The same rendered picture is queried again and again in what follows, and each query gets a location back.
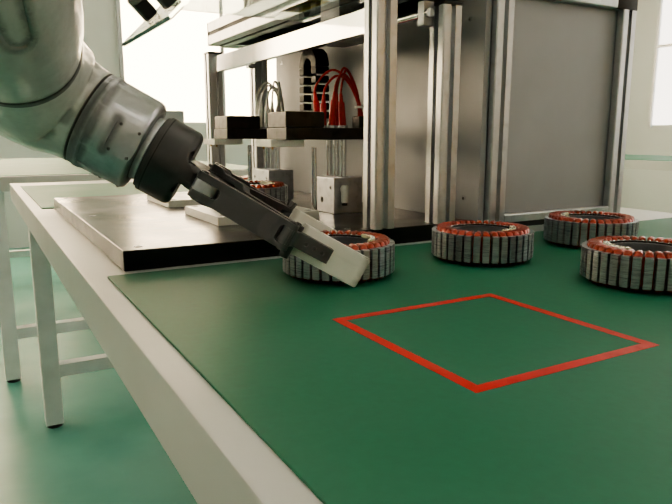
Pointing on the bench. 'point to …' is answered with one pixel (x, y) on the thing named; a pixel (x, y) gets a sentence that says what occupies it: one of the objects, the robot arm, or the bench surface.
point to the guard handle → (148, 7)
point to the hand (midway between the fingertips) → (336, 252)
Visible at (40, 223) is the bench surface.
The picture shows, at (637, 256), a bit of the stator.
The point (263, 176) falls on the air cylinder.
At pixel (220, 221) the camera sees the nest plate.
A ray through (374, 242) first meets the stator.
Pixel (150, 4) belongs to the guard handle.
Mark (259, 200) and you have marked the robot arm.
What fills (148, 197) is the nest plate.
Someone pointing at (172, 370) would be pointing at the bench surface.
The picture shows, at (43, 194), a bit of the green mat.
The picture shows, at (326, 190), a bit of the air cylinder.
